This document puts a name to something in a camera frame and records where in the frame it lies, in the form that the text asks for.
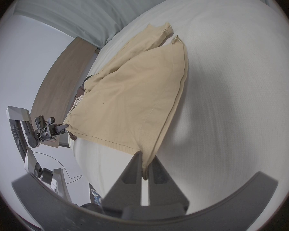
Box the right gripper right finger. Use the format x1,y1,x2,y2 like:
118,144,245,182
148,156,191,213

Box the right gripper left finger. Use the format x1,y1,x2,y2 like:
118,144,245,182
103,152,145,214

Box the beige shorts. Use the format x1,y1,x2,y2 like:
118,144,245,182
67,22,189,180

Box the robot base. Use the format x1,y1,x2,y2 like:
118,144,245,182
52,168,71,203

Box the bed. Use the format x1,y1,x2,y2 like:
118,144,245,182
30,0,289,215

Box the brown garment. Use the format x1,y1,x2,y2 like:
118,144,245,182
69,84,87,142

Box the black cable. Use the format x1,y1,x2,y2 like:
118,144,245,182
31,152,84,185

